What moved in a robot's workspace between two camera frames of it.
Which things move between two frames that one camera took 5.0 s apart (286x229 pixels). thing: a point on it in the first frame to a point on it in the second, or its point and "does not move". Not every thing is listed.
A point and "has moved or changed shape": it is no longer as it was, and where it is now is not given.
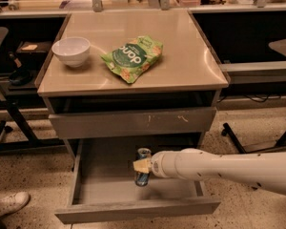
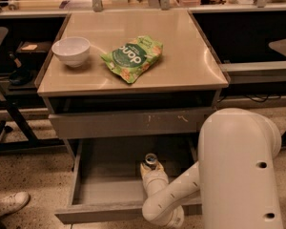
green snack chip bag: x=129 y=59 does not move
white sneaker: x=10 y=203 does not move
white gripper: x=157 y=165 to x=155 y=177
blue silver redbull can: x=143 y=178 has moved or changed shape
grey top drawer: x=127 y=123 does not move
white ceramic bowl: x=73 y=52 does not move
